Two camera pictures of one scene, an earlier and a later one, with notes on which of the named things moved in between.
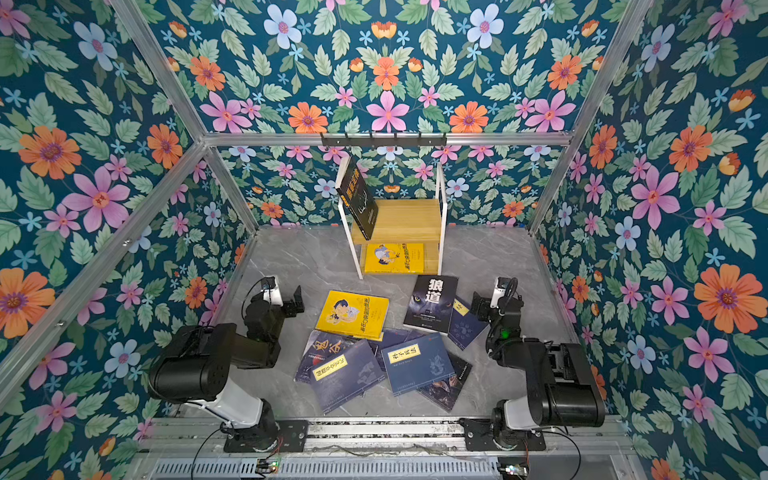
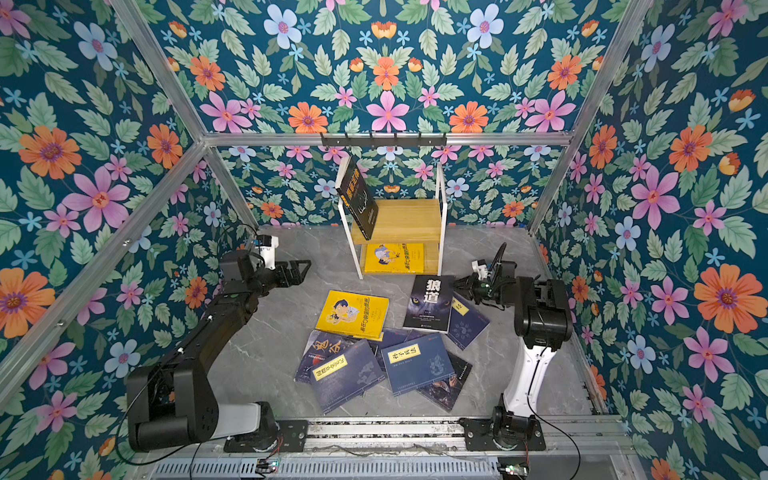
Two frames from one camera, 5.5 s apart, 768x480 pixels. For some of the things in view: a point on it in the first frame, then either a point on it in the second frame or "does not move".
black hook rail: [383, 141] does not move
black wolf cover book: [431, 302] does not move
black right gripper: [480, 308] → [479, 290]
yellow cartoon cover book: [355, 314] does not move
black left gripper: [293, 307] → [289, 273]
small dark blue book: [464, 327] does not move
